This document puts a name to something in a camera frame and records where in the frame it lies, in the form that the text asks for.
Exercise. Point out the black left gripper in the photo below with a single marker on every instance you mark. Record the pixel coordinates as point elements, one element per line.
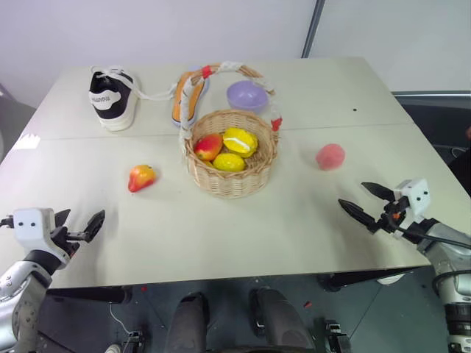
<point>68,239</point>

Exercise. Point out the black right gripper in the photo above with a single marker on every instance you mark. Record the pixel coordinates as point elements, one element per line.
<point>394,215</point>

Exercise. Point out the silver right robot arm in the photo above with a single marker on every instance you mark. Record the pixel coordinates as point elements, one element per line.
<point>445,253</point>

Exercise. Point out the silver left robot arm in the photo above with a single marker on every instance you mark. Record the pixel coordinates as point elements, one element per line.
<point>22,294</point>

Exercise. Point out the yellow lemon with white band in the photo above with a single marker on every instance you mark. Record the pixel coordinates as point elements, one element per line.
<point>241,141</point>

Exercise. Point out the yellow lemon front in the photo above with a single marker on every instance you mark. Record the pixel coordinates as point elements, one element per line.
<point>229,162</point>

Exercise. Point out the red yellow mango in basket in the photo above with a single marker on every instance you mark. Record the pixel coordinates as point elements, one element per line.
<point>208,147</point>

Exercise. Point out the pink peach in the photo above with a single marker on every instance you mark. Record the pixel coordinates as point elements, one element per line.
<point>330,157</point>

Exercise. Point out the red and yellow pear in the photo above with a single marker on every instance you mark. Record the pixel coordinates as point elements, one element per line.
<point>140,178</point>

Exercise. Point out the black and white sneaker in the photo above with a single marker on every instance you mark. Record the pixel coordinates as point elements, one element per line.
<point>112,101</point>

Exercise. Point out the dark rounded shape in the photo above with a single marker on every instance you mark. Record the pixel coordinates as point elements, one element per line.
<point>188,323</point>
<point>281,323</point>

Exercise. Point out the orange shoe with lilac sole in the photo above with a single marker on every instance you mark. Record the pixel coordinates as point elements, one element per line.
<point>179,103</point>

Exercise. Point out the purple plastic bowl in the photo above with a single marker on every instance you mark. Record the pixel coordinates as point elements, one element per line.
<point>246,96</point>

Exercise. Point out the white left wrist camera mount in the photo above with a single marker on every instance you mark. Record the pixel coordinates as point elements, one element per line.
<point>33,224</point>

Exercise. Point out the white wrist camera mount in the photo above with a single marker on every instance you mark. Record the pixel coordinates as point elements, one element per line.
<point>416,195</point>
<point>33,224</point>

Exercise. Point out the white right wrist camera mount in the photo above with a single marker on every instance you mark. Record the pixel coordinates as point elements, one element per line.
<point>416,195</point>

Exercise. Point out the black table frame bar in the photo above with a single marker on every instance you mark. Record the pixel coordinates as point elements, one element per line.
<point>90,294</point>
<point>360,278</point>

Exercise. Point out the grey upright post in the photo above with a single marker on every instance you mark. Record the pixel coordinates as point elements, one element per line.
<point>312,29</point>

